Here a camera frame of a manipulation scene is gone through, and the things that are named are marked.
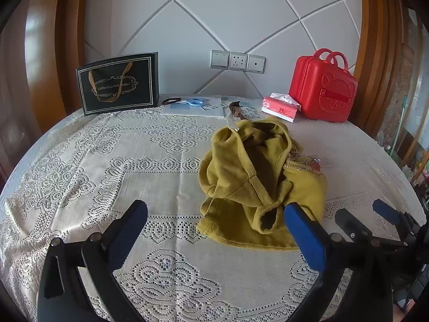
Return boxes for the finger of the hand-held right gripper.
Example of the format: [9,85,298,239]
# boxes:
[334,208,373,241]
[373,199,420,234]

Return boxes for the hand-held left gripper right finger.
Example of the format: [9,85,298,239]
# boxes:
[283,203,393,322]

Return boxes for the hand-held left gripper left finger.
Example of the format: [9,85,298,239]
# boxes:
[36,199,150,322]

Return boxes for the mustard yellow garment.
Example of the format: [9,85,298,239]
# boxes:
[196,116,328,249]

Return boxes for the white lace tablecloth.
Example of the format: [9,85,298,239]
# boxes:
[0,94,426,322]

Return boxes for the green pole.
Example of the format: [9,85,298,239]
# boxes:
[393,95,408,150]

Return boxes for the red and white tissue box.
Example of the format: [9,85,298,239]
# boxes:
[261,93,302,122]

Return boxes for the red plastic mini suitcase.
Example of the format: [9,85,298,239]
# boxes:
[289,48,358,123]

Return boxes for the white paper sheets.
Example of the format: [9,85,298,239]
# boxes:
[160,96,232,119]

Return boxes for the brown hair clip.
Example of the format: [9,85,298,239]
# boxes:
[229,101,245,120]

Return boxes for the black paper gift bag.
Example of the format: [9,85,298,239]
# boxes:
[76,52,159,117]

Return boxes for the blue handled scissors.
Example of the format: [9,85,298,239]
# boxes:
[172,97,206,108]

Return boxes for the brown wooden wall trim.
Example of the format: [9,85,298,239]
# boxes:
[348,0,418,136]
[0,0,92,175]

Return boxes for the silver wall socket plate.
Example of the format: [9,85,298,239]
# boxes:
[246,54,266,74]

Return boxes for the silver wall switch plate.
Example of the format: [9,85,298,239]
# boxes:
[210,50,231,69]

